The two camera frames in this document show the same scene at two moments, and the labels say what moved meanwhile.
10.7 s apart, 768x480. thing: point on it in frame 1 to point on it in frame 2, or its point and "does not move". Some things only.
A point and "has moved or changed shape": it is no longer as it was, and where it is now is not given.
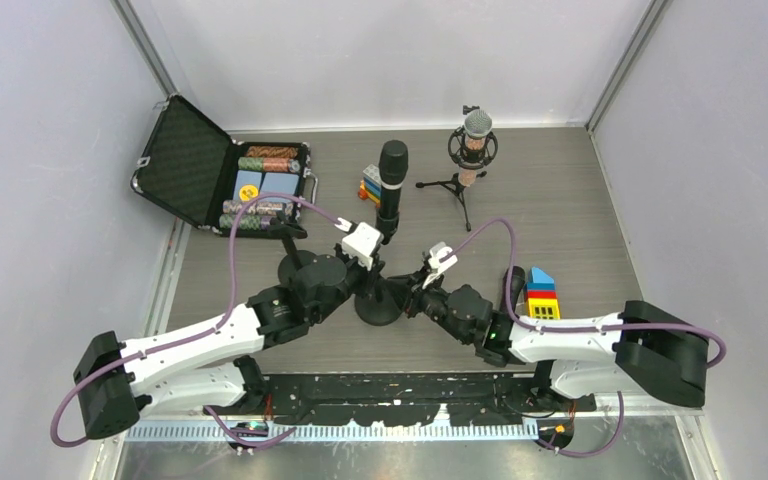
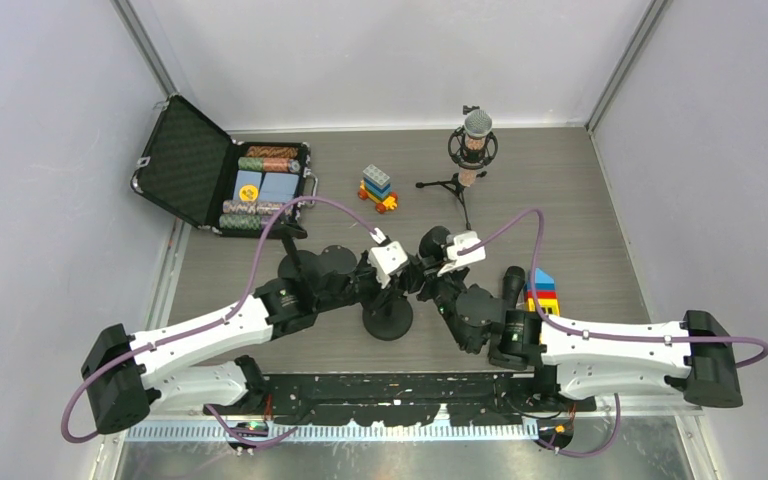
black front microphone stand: [292, 259] does not move
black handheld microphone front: [517, 280] does not move
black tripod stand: [455, 188] does not move
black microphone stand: [388, 305] has moved or changed shape
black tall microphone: [393, 164] to [432, 241]
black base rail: [398, 398] does not move
